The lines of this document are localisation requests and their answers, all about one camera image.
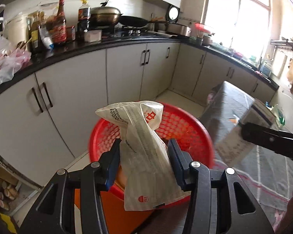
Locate white printed plastic bag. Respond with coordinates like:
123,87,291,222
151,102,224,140
96,100,190,211

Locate red plastic basket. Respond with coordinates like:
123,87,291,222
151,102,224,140
88,104,214,208

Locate small white box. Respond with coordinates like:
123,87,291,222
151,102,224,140
84,30,102,43

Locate steel cooking pot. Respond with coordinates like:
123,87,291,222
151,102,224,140
166,23,192,36

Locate red lid bowl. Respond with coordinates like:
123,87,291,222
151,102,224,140
195,23,211,34

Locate red sauce bottle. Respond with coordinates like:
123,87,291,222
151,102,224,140
52,0,67,44

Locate pink plastic bags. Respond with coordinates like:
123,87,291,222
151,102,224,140
0,37,31,84

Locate black wok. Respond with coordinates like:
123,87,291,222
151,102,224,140
118,15,167,28

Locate white rice cooker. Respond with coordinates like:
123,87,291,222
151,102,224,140
165,5,180,23

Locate steel pot with lid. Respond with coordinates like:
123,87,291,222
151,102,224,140
89,0,122,27

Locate dark soy sauce bottle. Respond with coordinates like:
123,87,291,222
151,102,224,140
77,0,91,40

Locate white electric kettle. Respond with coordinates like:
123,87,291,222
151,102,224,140
3,13,34,47

